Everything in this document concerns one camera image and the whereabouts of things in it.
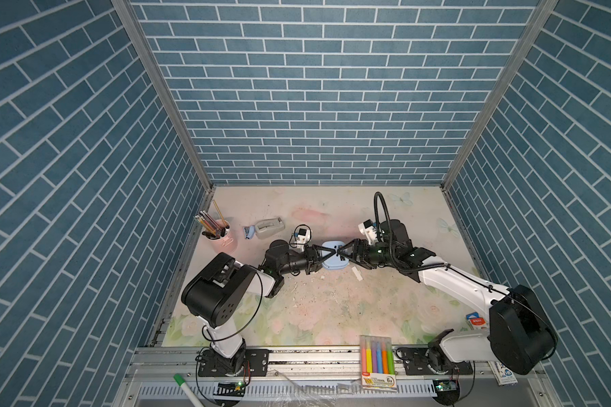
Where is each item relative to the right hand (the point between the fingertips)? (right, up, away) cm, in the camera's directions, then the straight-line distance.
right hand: (344, 256), depth 80 cm
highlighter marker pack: (+9, -30, -7) cm, 32 cm away
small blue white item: (-37, +6, +22) cm, 43 cm away
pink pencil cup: (-43, +4, +11) cm, 45 cm away
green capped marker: (-46, -34, -10) cm, 58 cm away
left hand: (-2, -2, 0) cm, 2 cm away
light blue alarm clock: (-3, -2, -1) cm, 3 cm away
